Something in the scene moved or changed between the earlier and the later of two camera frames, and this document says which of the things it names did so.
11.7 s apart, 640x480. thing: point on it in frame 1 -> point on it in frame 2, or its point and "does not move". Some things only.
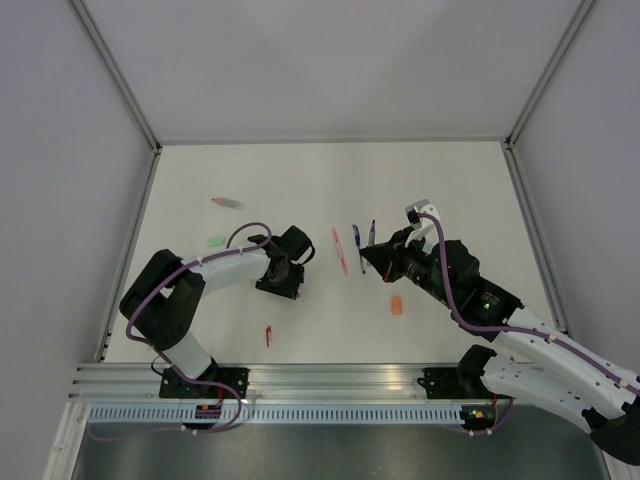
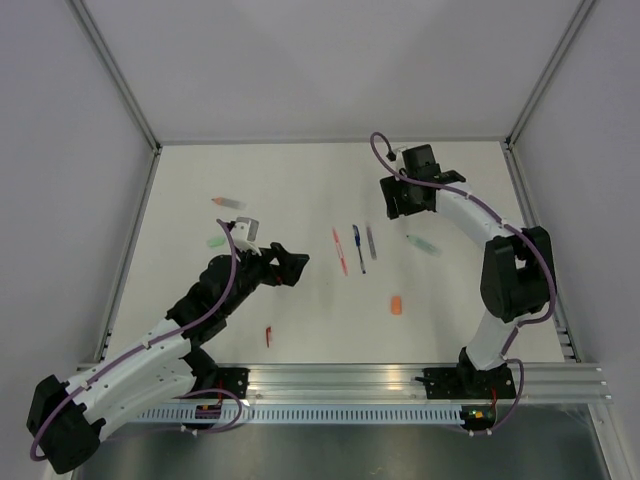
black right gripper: [387, 257] -> [390, 188]
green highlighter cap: [214, 242] does not move
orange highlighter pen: [229, 203] does not move
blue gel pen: [358, 244] does not move
